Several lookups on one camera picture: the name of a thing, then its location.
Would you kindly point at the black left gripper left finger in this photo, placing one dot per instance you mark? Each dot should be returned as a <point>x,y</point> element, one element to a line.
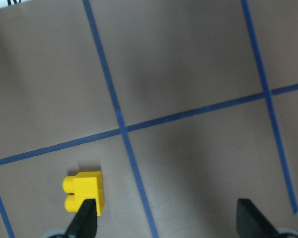
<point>84,224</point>

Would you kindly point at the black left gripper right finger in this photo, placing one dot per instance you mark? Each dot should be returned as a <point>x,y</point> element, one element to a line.
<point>251,223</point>

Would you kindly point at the yellow toy block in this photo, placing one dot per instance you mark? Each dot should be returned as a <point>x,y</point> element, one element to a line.
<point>82,186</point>

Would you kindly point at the brown paper table cover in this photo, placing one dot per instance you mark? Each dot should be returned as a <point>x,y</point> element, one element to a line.
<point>184,105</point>

